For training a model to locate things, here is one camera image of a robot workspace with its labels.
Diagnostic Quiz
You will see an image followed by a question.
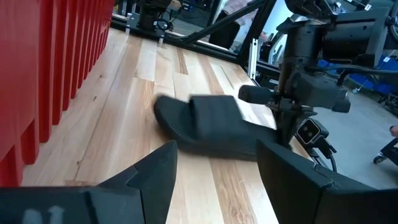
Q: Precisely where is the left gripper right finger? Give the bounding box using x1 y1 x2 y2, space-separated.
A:
256 139 398 224

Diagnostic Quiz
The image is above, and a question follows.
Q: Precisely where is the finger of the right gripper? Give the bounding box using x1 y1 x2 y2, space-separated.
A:
274 110 296 149

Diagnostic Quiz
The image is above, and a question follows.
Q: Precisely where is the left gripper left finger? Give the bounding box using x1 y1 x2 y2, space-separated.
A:
0 139 178 224

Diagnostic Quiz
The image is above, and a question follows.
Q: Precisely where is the dark grey rubber slide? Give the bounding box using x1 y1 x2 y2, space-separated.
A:
153 94 281 162

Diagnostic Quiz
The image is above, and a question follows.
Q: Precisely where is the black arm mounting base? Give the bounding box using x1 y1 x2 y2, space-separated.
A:
136 0 172 32

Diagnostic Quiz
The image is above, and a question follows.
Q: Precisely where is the blue storage bin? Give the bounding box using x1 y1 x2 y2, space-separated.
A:
317 55 398 96

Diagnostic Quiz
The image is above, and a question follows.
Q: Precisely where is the red ribbed plastic bin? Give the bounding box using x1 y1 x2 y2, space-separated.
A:
0 0 116 188

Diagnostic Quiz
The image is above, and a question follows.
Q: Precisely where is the black rolling chair base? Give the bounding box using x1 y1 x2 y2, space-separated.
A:
373 138 398 166

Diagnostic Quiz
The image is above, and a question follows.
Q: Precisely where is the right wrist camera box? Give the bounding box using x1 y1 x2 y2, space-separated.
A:
294 118 330 146

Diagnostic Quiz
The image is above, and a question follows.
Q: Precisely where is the black camera cable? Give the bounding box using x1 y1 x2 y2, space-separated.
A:
307 138 338 172

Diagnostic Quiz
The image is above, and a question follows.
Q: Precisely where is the black metal frame bar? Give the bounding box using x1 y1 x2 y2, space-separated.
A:
174 0 269 45

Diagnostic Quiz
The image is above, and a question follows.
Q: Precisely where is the black table frame rail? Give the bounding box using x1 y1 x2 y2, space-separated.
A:
110 14 282 82

